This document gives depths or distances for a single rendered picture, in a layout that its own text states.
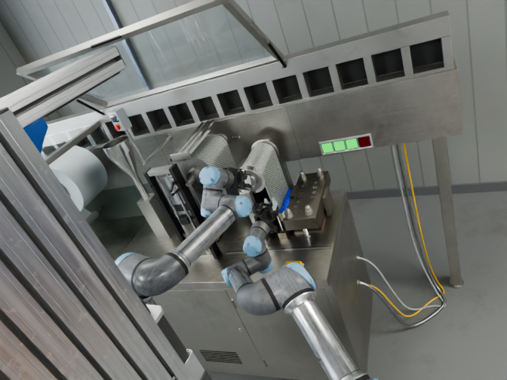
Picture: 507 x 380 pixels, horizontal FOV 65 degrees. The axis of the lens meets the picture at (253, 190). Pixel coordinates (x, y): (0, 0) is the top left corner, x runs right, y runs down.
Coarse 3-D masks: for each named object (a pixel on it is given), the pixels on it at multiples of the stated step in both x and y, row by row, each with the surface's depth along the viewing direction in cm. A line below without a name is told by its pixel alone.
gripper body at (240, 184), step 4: (224, 168) 164; (228, 168) 164; (232, 168) 165; (240, 168) 168; (232, 172) 165; (236, 172) 168; (240, 172) 168; (244, 172) 171; (236, 176) 168; (240, 176) 168; (236, 180) 168; (240, 180) 167; (232, 184) 162; (236, 184) 168; (240, 184) 167; (244, 184) 170; (240, 188) 172
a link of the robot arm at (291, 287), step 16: (272, 272) 133; (288, 272) 129; (304, 272) 128; (272, 288) 127; (288, 288) 126; (304, 288) 126; (288, 304) 124; (304, 304) 123; (304, 320) 121; (320, 320) 120; (320, 336) 117; (336, 336) 119; (320, 352) 115; (336, 352) 114; (336, 368) 111; (352, 368) 111
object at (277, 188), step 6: (276, 168) 198; (276, 174) 197; (282, 174) 204; (270, 180) 189; (276, 180) 196; (282, 180) 203; (270, 186) 188; (276, 186) 195; (282, 186) 202; (270, 192) 187; (276, 192) 194; (282, 192) 201; (270, 198) 187; (276, 198) 193; (282, 198) 200
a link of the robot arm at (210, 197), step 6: (204, 192) 152; (210, 192) 150; (216, 192) 151; (222, 192) 154; (204, 198) 151; (210, 198) 150; (216, 198) 148; (204, 204) 151; (210, 204) 149; (216, 204) 147; (204, 210) 151; (210, 210) 150; (204, 216) 151
